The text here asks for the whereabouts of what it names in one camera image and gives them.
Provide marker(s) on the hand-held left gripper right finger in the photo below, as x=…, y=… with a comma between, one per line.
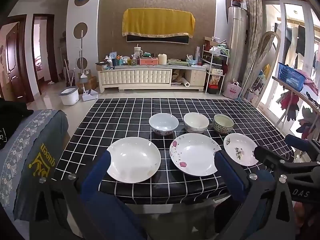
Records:
x=228, y=176

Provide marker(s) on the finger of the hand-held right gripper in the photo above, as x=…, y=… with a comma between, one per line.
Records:
x=270, y=156
x=298, y=142

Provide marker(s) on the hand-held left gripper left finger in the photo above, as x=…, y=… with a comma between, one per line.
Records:
x=97, y=176

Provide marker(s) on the small plate with green sprig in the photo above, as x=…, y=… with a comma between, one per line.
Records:
x=240, y=145

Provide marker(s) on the large plain white plate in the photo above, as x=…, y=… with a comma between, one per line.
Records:
x=135, y=160

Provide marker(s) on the white plate with pink flowers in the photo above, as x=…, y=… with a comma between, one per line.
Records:
x=192, y=152

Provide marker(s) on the green patterned bowl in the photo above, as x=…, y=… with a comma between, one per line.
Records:
x=223, y=124

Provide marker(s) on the plain white bowl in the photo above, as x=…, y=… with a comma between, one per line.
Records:
x=196, y=121

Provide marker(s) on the white bowl with blue pattern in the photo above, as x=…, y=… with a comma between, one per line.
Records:
x=163, y=122

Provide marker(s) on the pile of hanging clothes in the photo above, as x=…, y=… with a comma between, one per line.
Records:
x=310, y=82

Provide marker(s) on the blue plastic basket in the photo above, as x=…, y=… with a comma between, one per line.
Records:
x=290, y=76

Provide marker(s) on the black white checked tablecloth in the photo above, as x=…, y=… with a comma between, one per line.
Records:
x=125, y=115

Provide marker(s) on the grey embroidered sofa cover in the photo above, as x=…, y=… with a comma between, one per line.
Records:
x=25, y=155

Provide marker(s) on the pink bag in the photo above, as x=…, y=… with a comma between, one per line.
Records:
x=232, y=90

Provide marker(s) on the white mop bucket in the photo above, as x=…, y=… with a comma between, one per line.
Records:
x=68, y=96

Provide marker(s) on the brown cardboard box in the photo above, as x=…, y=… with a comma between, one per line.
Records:
x=91, y=82

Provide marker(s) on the white framed glass door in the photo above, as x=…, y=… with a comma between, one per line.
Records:
x=282, y=42

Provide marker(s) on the white paper roll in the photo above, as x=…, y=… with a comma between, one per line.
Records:
x=183, y=82

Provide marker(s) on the beige arched rack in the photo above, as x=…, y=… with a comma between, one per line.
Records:
x=262, y=45

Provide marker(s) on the cream television cabinet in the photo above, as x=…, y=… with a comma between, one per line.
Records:
x=135, y=76

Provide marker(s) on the standing air conditioner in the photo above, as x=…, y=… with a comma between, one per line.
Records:
x=236, y=47

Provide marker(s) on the beige patterned curtain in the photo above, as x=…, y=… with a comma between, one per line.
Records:
x=255, y=30

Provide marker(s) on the white mop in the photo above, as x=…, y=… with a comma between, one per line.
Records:
x=81, y=52

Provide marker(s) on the pink box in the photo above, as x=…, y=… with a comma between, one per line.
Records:
x=149, y=61

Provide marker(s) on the white cup with straw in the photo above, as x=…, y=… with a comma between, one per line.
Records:
x=137, y=52

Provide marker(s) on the brown wooden door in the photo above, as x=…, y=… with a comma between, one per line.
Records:
x=13, y=60

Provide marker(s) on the yellow cloth cover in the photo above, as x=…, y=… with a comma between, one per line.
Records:
x=157, y=21

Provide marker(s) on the wooden clothes rail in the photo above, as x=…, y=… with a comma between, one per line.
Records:
x=295, y=92

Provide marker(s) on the round brown wall decor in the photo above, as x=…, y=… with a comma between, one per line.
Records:
x=80, y=30
x=83, y=63

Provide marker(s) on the brown door frame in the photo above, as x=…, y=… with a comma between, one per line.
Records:
x=51, y=52

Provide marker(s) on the black wall television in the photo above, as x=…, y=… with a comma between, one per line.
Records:
x=155, y=40

